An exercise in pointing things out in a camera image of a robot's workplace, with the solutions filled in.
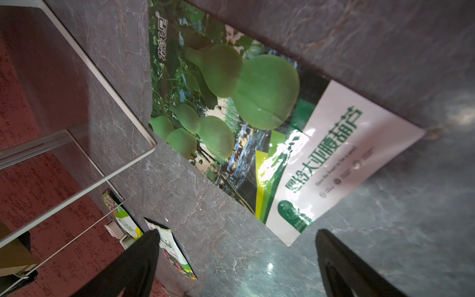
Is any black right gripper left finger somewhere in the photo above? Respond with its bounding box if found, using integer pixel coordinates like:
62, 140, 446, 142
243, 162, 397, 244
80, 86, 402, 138
73, 230, 160, 297

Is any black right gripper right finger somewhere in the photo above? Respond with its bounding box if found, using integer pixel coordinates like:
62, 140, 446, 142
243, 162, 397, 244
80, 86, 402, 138
315, 229, 406, 297

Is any colourful flower seed bag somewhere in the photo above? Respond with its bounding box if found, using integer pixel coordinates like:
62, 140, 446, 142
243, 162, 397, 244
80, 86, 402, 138
144, 217, 198, 280

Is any green white seed bag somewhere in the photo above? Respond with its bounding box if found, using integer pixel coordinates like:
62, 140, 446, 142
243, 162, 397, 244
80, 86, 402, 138
101, 189, 143, 240

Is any green lawn seed bag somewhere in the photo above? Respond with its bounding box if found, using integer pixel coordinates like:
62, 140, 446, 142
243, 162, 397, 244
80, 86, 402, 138
148, 1, 425, 246

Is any white wooden two-tier shelf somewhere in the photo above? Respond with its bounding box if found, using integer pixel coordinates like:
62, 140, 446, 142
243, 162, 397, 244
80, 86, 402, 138
0, 0, 158, 287

